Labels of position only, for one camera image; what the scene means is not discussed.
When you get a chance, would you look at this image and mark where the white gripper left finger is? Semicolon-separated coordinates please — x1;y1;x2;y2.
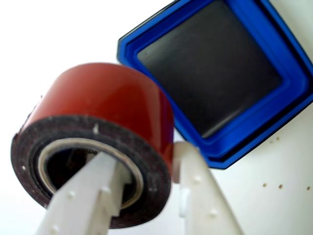
36;151;132;235

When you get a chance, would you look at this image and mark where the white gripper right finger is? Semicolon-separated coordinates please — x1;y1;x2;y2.
172;141;246;235

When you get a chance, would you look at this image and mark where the red tape roll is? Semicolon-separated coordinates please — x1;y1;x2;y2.
10;62;175;230

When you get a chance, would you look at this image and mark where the blue square box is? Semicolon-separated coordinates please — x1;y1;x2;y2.
116;0;313;170

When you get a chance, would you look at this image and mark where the black pad insert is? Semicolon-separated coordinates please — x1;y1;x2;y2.
136;0;284;139

